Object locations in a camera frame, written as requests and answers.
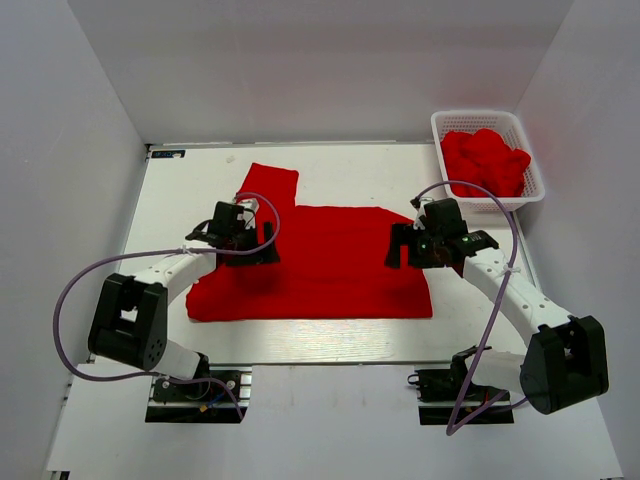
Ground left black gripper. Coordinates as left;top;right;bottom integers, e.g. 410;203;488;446
226;221;280;267

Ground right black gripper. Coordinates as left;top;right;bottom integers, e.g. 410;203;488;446
385;223;444;269

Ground red t shirt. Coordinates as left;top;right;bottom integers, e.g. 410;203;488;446
186;163;433;322

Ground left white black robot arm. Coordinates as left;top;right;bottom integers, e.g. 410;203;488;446
88;192;281;399

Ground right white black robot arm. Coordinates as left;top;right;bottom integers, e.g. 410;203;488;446
385;199;609;414

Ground red shirts pile in basket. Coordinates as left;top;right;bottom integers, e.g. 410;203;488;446
440;128;531;198

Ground white plastic mesh basket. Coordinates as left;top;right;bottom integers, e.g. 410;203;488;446
431;110;545;212

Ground blue label sticker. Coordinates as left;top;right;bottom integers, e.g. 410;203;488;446
150;149;186;159

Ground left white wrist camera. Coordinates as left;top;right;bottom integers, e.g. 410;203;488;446
234;196;259;223

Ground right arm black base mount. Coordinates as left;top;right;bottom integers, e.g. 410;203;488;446
407;347;514;426

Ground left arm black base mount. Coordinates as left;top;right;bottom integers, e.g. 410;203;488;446
145;367;252;424

